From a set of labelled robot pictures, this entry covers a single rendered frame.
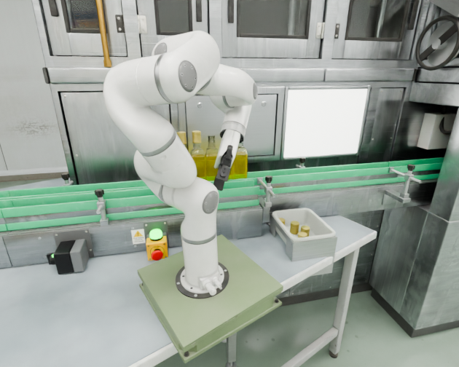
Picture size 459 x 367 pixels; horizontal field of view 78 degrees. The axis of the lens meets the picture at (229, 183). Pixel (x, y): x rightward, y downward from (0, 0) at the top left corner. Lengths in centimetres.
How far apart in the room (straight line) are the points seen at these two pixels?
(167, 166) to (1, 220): 73
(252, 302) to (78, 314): 48
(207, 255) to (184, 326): 17
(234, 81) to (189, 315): 60
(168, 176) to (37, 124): 401
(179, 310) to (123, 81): 56
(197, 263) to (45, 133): 395
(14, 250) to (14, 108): 352
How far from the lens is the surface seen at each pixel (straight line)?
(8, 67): 458
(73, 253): 107
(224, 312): 79
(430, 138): 181
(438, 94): 163
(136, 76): 55
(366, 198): 148
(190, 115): 125
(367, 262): 204
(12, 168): 484
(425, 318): 195
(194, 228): 71
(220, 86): 75
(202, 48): 59
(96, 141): 132
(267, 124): 133
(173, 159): 59
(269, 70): 131
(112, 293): 99
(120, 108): 57
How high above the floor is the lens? 137
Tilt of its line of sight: 21 degrees down
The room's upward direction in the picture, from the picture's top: straight up
